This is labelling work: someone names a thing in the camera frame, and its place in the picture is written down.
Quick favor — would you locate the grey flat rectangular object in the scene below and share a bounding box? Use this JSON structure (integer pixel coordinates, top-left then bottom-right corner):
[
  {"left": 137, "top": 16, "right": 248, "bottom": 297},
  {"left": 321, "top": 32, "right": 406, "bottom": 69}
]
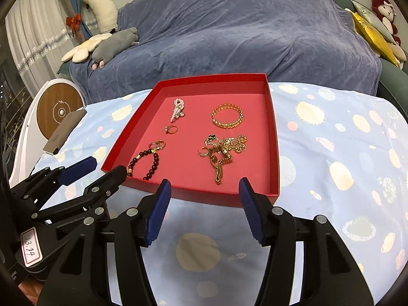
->
[{"left": 43, "top": 109, "right": 87, "bottom": 154}]

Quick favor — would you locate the gold chain bangle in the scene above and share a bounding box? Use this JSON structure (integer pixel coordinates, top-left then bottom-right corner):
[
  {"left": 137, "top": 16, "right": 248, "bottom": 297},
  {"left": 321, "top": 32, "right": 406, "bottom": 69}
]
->
[{"left": 211, "top": 103, "right": 244, "bottom": 131}]

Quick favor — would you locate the blue covered sofa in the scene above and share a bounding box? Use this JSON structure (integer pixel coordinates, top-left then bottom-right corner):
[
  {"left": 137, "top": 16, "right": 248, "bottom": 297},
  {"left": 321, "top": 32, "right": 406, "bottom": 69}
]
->
[{"left": 68, "top": 0, "right": 383, "bottom": 103}]

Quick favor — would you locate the red curtain bow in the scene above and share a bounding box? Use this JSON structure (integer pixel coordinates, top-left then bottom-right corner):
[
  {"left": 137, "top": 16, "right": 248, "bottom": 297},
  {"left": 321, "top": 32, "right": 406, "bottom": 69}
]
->
[{"left": 66, "top": 13, "right": 83, "bottom": 31}]

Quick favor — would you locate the cream flower plush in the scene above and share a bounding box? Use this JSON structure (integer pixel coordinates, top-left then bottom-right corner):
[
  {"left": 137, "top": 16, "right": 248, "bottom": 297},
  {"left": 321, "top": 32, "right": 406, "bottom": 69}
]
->
[{"left": 61, "top": 32, "right": 113, "bottom": 63}]

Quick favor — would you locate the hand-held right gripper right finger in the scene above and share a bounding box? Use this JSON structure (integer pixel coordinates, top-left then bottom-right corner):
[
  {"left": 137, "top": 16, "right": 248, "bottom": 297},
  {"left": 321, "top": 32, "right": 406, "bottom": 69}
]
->
[{"left": 239, "top": 177, "right": 375, "bottom": 306}]

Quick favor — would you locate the red monkey plush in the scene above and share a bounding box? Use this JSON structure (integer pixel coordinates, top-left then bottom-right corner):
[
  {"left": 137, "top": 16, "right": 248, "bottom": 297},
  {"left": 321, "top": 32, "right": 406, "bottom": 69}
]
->
[{"left": 371, "top": 0, "right": 403, "bottom": 47}]

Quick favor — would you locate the silver cushion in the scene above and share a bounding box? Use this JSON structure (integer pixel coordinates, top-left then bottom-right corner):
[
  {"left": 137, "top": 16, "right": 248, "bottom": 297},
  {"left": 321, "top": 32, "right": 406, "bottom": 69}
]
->
[{"left": 350, "top": 0, "right": 396, "bottom": 44}]

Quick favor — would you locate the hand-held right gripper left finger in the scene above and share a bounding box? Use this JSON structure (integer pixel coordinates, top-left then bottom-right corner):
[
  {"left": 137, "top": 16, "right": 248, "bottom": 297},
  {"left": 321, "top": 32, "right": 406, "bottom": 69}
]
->
[{"left": 36, "top": 178, "right": 172, "bottom": 306}]

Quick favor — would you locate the red cardboard box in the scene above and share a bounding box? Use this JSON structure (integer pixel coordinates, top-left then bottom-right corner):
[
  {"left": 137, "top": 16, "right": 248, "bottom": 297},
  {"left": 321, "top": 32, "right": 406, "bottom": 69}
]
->
[{"left": 100, "top": 73, "right": 281, "bottom": 210}]

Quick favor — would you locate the gold watch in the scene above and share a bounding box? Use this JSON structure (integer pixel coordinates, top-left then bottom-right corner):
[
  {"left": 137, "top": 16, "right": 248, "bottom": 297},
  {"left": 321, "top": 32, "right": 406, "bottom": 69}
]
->
[{"left": 208, "top": 148, "right": 234, "bottom": 186}]

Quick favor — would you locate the grey plush toy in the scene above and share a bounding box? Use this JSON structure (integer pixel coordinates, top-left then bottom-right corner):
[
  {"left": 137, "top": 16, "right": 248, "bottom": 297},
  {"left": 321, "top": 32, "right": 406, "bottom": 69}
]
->
[{"left": 91, "top": 27, "right": 140, "bottom": 71}]

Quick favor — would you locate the gold cushion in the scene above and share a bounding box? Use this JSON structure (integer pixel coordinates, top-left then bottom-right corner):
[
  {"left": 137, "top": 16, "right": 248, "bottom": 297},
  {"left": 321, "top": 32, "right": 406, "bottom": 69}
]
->
[{"left": 350, "top": 11, "right": 401, "bottom": 68}]

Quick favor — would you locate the dark green sofa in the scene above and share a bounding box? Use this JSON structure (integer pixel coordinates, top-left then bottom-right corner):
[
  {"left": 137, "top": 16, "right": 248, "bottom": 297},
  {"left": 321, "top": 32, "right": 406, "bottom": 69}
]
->
[{"left": 330, "top": 0, "right": 408, "bottom": 120}]

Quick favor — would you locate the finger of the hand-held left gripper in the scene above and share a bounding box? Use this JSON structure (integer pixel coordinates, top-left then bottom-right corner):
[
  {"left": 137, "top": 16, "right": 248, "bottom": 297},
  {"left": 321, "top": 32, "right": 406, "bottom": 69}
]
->
[
  {"left": 9, "top": 156, "right": 98, "bottom": 213},
  {"left": 30, "top": 165, "right": 128, "bottom": 233}
]

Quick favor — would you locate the white sheer curtain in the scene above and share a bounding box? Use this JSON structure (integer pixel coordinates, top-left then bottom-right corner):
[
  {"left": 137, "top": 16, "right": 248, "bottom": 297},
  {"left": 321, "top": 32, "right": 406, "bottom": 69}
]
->
[{"left": 4, "top": 0, "right": 84, "bottom": 84}]

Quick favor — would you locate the gold necklace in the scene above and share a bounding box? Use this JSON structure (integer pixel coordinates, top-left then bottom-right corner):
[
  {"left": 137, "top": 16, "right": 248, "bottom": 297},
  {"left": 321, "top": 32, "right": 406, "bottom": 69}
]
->
[{"left": 205, "top": 133, "right": 249, "bottom": 155}]

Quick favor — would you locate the white machine with wooden disc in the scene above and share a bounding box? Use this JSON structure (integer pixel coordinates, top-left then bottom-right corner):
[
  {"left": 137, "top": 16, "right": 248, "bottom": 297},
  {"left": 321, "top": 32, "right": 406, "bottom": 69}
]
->
[{"left": 8, "top": 78, "right": 86, "bottom": 186}]

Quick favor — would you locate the pearl brooch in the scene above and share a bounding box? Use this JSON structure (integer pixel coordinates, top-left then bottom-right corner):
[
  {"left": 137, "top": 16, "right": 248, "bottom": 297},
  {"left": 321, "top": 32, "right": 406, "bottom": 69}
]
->
[{"left": 170, "top": 98, "right": 186, "bottom": 123}]

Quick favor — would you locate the dark beaded bracelet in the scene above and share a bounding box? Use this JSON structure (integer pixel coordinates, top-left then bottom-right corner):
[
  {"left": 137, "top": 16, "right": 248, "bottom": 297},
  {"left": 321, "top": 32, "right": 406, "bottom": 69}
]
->
[{"left": 127, "top": 148, "right": 160, "bottom": 182}]

